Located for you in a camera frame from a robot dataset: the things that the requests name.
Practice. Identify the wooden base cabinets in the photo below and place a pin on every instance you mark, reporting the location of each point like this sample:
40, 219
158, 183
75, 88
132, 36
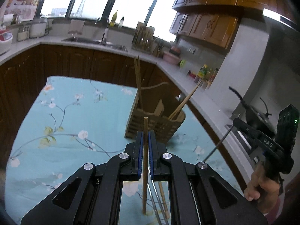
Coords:
70, 63

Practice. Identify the grey kitchen countertop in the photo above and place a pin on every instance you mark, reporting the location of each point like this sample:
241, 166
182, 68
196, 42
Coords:
199, 93

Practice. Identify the metal chopstick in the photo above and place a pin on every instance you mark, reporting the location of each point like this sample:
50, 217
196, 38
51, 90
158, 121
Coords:
160, 215
218, 145
156, 199

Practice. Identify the wooden utensil holder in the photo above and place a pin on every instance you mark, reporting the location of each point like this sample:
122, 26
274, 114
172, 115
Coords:
159, 124

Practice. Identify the steel kitchen sink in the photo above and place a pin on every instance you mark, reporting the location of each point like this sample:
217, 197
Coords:
93, 41

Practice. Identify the kitchen window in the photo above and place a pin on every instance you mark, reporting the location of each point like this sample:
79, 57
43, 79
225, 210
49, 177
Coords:
103, 0

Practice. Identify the knife block with knives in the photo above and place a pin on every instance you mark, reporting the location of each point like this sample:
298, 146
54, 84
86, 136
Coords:
159, 48

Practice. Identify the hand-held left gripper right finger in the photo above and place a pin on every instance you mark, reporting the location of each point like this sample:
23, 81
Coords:
151, 154

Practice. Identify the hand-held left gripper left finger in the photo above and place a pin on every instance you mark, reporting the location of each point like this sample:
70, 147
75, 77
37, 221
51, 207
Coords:
140, 154

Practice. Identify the wooden upper cabinets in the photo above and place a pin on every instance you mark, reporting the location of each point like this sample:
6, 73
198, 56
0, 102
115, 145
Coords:
222, 11

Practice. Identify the green cup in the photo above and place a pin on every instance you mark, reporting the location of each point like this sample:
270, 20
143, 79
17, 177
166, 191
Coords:
182, 63

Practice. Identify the red lidded pot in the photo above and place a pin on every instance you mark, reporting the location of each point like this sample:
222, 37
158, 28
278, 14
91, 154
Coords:
175, 50

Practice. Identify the yellow oil bottle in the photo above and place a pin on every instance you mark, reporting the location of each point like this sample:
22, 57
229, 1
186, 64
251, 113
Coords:
114, 18

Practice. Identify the gas stove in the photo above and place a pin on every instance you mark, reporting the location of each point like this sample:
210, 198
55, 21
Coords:
243, 143

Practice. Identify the set of white jars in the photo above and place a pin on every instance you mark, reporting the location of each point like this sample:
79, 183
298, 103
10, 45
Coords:
23, 34

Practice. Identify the pink plastic basin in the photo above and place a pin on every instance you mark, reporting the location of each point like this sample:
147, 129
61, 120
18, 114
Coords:
170, 58

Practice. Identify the yellow bottle with green cap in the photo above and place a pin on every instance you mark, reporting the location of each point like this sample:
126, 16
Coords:
203, 71

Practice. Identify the wooden chopstick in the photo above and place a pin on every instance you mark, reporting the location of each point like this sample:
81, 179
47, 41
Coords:
187, 96
164, 204
185, 102
145, 126
138, 86

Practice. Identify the floral light blue tablecloth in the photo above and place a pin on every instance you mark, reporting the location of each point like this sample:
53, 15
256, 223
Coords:
82, 112

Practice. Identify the person's right hand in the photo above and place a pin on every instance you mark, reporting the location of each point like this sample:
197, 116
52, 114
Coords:
260, 185

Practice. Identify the pale hanging dish cloth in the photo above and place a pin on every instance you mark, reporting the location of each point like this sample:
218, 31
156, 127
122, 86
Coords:
76, 27

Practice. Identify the row of spice jars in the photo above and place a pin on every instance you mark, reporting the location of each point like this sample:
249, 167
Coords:
206, 80

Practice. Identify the paper towel roll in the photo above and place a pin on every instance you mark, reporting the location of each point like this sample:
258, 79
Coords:
8, 19

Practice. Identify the small red box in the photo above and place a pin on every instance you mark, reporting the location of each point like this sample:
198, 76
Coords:
191, 74

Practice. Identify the chrome sink faucet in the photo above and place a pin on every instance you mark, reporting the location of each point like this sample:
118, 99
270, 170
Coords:
104, 30

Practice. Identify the wooden countertop utensil rack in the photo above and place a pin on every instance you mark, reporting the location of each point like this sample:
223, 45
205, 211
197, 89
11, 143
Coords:
143, 37

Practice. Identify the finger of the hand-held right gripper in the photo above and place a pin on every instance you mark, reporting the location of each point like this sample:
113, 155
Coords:
255, 134

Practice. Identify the wall outlet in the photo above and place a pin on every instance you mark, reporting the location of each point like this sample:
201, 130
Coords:
192, 50

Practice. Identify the white and red rice cooker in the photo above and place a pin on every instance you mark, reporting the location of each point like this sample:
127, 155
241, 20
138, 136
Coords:
5, 41

